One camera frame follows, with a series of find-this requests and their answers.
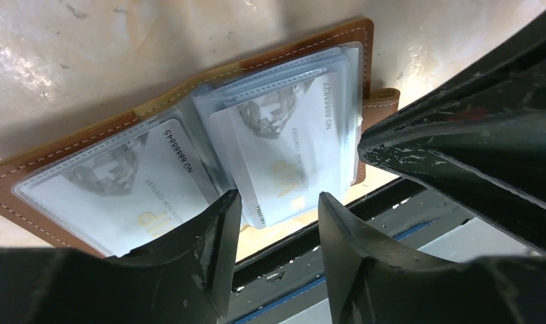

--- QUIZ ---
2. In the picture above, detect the brown leather card holder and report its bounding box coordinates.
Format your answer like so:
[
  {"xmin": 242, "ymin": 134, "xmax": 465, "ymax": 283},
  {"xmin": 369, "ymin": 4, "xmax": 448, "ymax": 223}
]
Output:
[{"xmin": 0, "ymin": 18, "xmax": 400, "ymax": 257}]

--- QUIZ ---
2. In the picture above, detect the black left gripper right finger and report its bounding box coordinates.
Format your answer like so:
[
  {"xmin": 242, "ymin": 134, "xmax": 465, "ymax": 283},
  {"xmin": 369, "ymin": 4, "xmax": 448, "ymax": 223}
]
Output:
[{"xmin": 318, "ymin": 192, "xmax": 546, "ymax": 323}]

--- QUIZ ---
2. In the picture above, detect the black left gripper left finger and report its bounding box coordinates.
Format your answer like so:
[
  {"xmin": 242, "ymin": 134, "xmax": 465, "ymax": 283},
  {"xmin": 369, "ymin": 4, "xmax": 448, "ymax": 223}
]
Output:
[{"xmin": 0, "ymin": 190, "xmax": 242, "ymax": 323}]

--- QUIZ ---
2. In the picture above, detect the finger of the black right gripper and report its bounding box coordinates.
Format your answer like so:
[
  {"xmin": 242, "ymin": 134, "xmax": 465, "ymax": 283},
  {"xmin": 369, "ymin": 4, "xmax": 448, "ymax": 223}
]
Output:
[{"xmin": 358, "ymin": 10, "xmax": 546, "ymax": 253}]

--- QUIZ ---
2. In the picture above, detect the silver VIP card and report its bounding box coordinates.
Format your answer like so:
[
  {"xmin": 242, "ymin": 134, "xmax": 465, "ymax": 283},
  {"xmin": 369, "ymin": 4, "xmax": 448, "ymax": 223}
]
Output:
[
  {"xmin": 209, "ymin": 72, "xmax": 348, "ymax": 229},
  {"xmin": 13, "ymin": 119, "xmax": 217, "ymax": 257}
]

